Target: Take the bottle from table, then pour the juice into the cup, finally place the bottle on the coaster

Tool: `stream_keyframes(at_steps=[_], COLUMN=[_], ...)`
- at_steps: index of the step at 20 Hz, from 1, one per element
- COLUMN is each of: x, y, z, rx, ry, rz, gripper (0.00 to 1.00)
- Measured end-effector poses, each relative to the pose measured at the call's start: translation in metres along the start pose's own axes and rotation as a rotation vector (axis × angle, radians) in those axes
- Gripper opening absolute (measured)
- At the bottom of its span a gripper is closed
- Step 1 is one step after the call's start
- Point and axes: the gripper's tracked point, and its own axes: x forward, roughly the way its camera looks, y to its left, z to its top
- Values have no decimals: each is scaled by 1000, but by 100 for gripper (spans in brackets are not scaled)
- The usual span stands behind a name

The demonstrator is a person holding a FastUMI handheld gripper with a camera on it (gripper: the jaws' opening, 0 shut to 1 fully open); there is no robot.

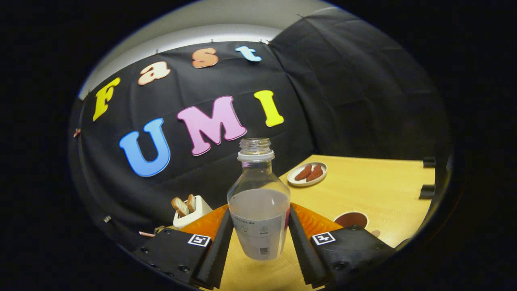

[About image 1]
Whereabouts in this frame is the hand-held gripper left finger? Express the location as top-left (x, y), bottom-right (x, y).
top-left (133, 205), bottom-right (235, 289)

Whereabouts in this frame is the wooden table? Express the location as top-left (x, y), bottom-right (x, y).
top-left (218, 154), bottom-right (436, 291)

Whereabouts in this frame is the white toaster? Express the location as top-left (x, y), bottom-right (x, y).
top-left (173, 195), bottom-right (213, 230)

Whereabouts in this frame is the cream cup with wooden handle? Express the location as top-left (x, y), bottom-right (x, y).
top-left (334, 211), bottom-right (381, 239)

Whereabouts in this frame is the black backdrop cloth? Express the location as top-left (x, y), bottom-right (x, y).
top-left (69, 8), bottom-right (451, 251)

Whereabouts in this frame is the white round plate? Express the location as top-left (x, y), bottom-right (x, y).
top-left (287, 162), bottom-right (328, 187)

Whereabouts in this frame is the red sausage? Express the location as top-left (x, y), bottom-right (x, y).
top-left (306, 165), bottom-right (324, 182)
top-left (294, 164), bottom-right (313, 181)

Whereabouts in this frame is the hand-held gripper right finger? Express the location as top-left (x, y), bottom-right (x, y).
top-left (288, 203), bottom-right (398, 288)

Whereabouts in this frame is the clear juice bottle white label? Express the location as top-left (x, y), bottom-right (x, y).
top-left (227, 137), bottom-right (291, 261)

